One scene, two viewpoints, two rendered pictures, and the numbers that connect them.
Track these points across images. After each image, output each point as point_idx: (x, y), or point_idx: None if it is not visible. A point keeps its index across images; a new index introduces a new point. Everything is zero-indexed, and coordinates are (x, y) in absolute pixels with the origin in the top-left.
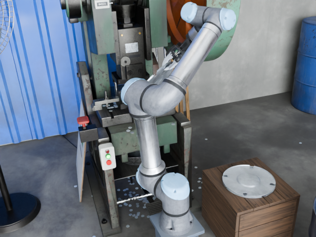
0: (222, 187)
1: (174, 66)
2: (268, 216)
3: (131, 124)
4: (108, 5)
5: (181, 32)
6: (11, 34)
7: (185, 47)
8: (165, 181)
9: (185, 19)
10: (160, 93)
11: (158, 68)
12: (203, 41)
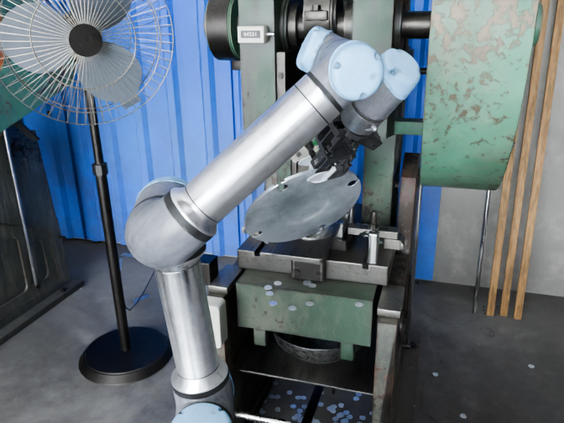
0: None
1: (326, 178)
2: None
3: (288, 278)
4: (261, 38)
5: None
6: (163, 79)
7: (335, 138)
8: (180, 418)
9: (298, 67)
10: (142, 218)
11: (413, 186)
12: (274, 117)
